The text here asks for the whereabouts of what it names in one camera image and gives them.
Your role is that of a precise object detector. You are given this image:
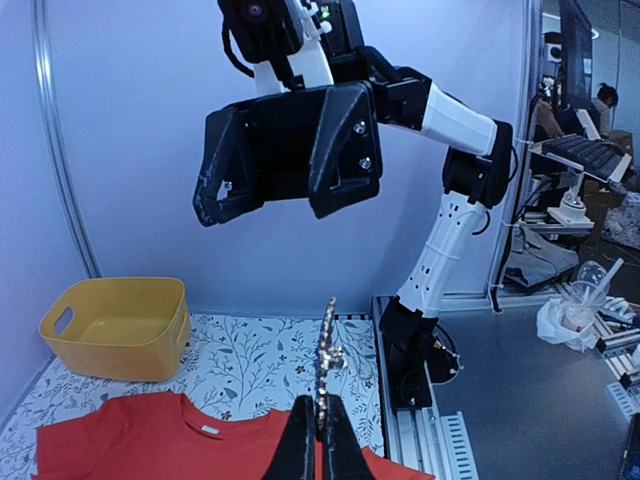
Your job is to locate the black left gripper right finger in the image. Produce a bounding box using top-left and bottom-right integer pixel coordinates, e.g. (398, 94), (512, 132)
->
(322, 394), (375, 480)

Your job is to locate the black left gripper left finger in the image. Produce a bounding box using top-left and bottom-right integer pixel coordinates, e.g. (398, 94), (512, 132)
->
(262, 395), (316, 480)

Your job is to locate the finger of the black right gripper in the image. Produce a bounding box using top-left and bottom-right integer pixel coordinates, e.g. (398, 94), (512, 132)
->
(192, 107), (265, 227)
(308, 82), (382, 219)

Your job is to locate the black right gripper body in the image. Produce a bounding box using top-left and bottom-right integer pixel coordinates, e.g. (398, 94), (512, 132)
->
(221, 1), (374, 205)

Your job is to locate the red t-shirt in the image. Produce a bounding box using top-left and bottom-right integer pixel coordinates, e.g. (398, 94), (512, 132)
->
(30, 392), (436, 480)

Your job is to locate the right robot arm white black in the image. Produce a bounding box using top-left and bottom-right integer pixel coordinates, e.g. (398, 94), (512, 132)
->
(193, 1), (515, 411)

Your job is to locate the floral patterned table mat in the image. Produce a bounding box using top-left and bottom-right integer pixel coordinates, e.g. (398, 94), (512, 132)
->
(1, 314), (384, 479)

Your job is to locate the yellow plastic basket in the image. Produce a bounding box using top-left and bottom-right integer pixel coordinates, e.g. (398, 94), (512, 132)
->
(39, 277), (191, 382)

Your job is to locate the white plastic bag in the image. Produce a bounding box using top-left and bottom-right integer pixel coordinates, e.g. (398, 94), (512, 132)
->
(536, 297), (598, 352)

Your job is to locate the black keyboard on stand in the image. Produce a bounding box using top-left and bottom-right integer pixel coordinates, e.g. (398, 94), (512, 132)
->
(541, 134), (631, 183)

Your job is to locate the person in background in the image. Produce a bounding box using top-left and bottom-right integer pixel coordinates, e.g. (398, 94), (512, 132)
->
(592, 83), (619, 138)

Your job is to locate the plastic cup with straw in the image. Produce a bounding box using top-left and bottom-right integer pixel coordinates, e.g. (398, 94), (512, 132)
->
(562, 258), (624, 332)

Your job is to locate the aluminium front rail frame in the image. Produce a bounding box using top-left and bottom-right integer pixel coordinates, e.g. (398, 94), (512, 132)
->
(371, 296), (479, 479)

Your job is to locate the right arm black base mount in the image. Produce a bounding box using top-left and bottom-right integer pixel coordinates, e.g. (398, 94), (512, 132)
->
(379, 296), (460, 412)

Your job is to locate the right aluminium corner post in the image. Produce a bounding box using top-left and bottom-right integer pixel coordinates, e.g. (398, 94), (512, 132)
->
(487, 1), (543, 313)

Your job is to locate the aluminium corner post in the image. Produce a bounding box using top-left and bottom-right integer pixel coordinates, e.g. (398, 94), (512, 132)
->
(31, 0), (102, 278)
(487, 1), (543, 313)

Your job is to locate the left aluminium corner post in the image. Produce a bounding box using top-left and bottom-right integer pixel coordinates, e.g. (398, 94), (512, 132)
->
(31, 0), (102, 278)

